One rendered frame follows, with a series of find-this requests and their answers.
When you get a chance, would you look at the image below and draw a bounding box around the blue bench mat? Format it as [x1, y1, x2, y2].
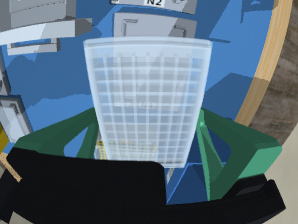
[0, 0, 274, 132]

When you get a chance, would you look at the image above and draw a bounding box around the blue open-top box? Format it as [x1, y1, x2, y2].
[164, 127, 231, 205]

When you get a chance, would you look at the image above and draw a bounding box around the yellow open bin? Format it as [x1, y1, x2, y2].
[0, 124, 9, 154]

